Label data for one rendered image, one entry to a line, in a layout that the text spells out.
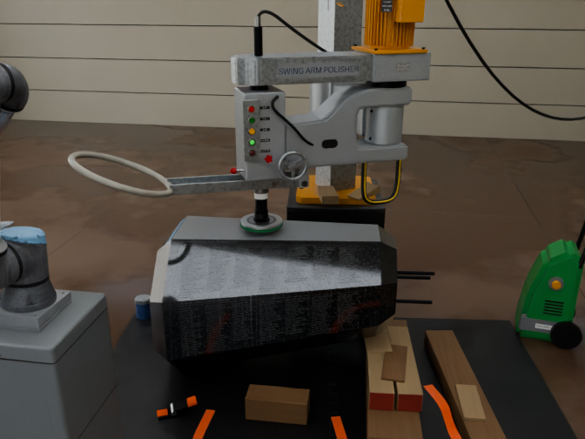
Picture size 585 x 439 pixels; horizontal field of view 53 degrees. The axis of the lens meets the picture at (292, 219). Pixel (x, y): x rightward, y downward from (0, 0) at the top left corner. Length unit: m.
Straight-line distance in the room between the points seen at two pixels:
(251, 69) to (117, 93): 7.14
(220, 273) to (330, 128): 0.88
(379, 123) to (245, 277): 1.01
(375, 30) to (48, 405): 2.12
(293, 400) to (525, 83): 6.82
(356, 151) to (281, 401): 1.27
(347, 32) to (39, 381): 2.44
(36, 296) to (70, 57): 8.04
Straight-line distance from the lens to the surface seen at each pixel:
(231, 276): 2.86
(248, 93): 2.73
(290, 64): 2.75
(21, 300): 2.26
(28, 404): 2.33
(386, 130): 3.02
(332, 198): 3.47
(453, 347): 3.45
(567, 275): 3.69
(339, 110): 2.88
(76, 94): 10.10
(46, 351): 2.15
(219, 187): 2.85
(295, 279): 2.84
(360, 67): 2.88
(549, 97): 9.07
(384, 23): 2.95
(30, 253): 2.20
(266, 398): 2.94
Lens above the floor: 1.95
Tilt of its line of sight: 21 degrees down
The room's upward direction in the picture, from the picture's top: straight up
